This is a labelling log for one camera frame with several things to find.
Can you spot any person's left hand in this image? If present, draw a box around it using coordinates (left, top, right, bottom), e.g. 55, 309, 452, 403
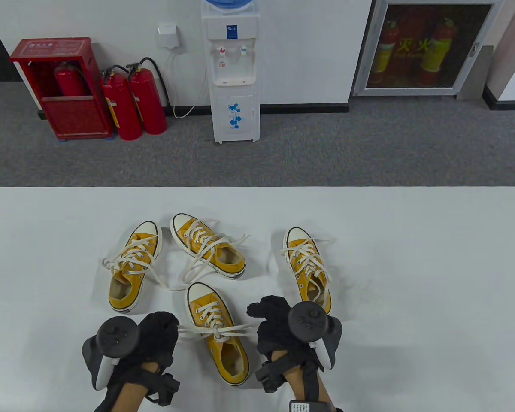
106, 311, 180, 388

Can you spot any person's right hand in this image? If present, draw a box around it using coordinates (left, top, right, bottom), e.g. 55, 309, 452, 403
246, 295, 323, 370

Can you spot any yellow canvas shoe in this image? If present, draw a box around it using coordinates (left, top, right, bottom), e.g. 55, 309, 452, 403
170, 213, 246, 280
282, 227, 332, 316
185, 282, 250, 386
108, 221, 164, 314

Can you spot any person's right forearm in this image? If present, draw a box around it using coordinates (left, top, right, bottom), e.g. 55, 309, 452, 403
270, 350, 332, 412

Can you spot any person's left forearm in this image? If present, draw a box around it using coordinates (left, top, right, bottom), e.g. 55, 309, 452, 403
95, 363, 166, 412

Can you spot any black white handheld controller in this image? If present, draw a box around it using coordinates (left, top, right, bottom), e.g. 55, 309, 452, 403
288, 301, 342, 372
82, 316, 140, 390

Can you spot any black box with white label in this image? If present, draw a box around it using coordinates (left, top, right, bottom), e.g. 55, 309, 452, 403
288, 399, 345, 412

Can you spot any red extinguisher cabinet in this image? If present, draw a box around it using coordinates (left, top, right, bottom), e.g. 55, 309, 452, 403
9, 37, 114, 141

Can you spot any white water dispenser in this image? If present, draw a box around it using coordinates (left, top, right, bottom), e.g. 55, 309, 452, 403
201, 4, 261, 144

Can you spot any red yellow fire extinguisher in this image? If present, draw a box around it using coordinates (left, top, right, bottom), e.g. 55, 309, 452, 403
421, 17, 457, 86
371, 19, 400, 86

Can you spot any glass door fire cabinet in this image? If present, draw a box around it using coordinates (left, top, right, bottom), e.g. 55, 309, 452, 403
353, 0, 505, 97

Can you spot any blue water bottle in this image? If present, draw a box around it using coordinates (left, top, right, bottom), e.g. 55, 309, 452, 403
204, 0, 254, 12

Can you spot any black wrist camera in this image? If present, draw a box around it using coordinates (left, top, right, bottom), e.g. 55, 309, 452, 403
145, 373, 181, 407
255, 360, 290, 392

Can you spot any white power cable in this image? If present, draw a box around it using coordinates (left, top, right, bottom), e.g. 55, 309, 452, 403
167, 47, 209, 119

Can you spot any white wall box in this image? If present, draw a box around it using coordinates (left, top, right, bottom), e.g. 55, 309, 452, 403
157, 24, 182, 50

